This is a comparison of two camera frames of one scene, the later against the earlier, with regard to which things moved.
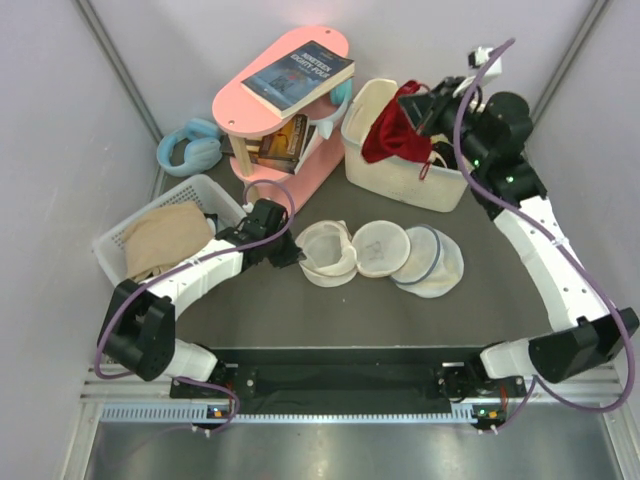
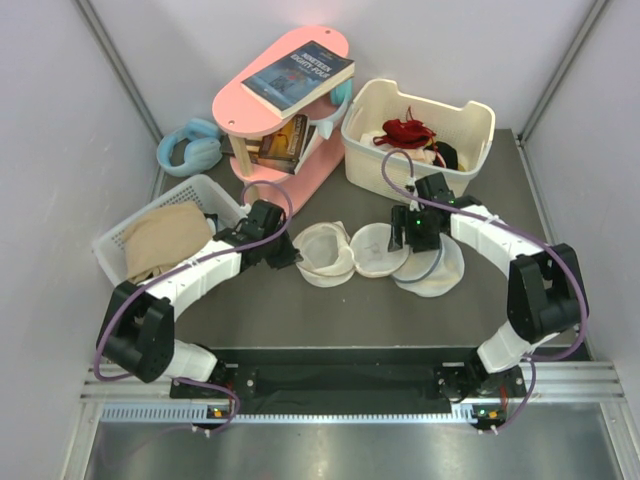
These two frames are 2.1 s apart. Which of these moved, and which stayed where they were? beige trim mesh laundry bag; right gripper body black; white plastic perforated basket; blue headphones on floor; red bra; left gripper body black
Moved: right gripper body black; red bra
Stayed: left gripper body black; blue headphones on floor; beige trim mesh laundry bag; white plastic perforated basket
